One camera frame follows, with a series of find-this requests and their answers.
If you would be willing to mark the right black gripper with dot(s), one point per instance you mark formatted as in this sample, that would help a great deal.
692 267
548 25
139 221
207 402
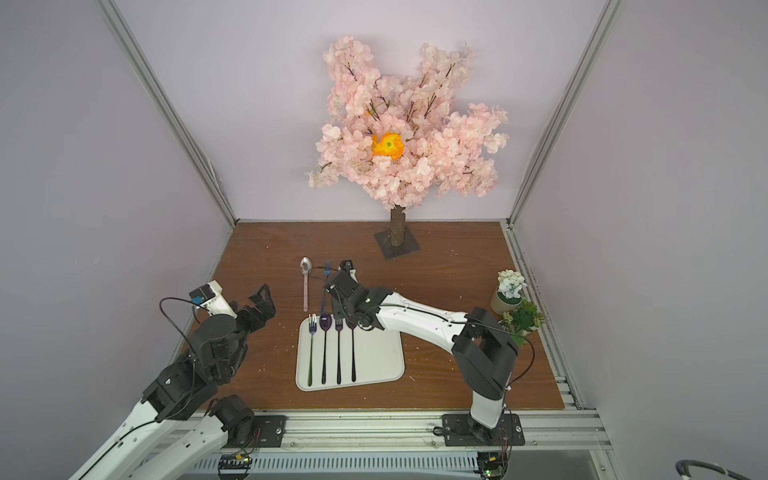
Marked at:
342 287

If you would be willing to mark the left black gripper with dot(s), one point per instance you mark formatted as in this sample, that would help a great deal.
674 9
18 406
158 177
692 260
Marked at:
252 309

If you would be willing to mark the purple spoon thin handle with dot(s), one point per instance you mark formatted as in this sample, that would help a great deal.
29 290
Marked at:
352 325

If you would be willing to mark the dark purple spoon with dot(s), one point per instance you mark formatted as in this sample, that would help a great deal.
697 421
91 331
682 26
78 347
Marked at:
326 322

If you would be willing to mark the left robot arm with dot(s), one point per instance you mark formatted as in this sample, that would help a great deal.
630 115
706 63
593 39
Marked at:
180 420

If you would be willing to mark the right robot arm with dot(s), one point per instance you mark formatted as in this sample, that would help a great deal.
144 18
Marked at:
484 353

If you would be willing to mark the blue fork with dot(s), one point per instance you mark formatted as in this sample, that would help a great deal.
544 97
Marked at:
326 274

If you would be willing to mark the white square tray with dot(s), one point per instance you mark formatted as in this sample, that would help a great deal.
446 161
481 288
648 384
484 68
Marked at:
379 358

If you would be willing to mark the white flower pot plant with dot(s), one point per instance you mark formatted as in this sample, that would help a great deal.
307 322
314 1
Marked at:
508 295

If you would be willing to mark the pink cherry blossom tree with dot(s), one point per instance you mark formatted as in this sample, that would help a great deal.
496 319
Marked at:
400 138

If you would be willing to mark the green succulent pot plant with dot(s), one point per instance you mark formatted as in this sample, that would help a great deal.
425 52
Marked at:
522 321

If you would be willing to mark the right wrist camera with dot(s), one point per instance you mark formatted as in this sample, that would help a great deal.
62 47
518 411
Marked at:
347 270

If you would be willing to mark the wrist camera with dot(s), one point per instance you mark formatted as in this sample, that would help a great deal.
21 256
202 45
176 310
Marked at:
347 270
210 298

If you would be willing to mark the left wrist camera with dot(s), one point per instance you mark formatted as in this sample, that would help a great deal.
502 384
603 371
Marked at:
210 298

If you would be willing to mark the silver spoon pink handle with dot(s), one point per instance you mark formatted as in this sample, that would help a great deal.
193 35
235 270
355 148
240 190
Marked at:
306 267

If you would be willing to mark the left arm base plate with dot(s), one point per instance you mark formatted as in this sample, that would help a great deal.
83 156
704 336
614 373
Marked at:
259 431

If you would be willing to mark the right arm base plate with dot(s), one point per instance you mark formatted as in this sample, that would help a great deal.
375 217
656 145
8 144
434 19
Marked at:
460 429

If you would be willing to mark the aluminium front rail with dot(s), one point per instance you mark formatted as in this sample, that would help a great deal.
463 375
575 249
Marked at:
313 431

